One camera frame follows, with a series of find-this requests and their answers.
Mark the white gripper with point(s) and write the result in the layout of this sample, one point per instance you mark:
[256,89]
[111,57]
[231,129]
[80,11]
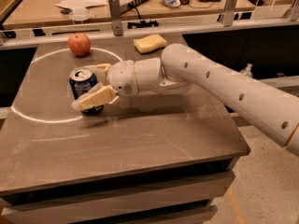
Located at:
[121,76]

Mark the blue pepsi can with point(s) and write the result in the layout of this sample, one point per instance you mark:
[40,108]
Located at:
[81,80]

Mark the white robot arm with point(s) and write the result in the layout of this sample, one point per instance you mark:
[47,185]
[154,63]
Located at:
[272,111]

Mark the red apple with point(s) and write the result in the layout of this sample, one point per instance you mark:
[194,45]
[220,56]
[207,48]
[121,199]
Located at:
[79,44]

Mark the yellow sponge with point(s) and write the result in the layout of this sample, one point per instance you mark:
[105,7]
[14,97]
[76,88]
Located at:
[149,43]

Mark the white papers on desk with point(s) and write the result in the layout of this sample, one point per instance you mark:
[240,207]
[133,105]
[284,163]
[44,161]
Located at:
[81,3]

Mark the blue white cloth item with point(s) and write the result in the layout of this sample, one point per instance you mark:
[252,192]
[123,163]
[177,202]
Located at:
[171,3]

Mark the grey cabinet drawer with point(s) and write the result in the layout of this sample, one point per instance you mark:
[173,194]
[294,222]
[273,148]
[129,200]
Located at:
[183,201]

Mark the clear sanitizer bottle right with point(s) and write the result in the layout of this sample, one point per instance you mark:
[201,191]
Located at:
[247,70]

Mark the grey metal post left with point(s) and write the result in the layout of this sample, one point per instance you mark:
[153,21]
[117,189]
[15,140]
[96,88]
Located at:
[115,13]

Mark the grey metal post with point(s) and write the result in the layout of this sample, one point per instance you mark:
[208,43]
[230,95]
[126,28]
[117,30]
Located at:
[115,13]
[229,12]

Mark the grey metal post right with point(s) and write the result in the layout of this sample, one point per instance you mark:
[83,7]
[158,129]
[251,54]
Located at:
[229,12]

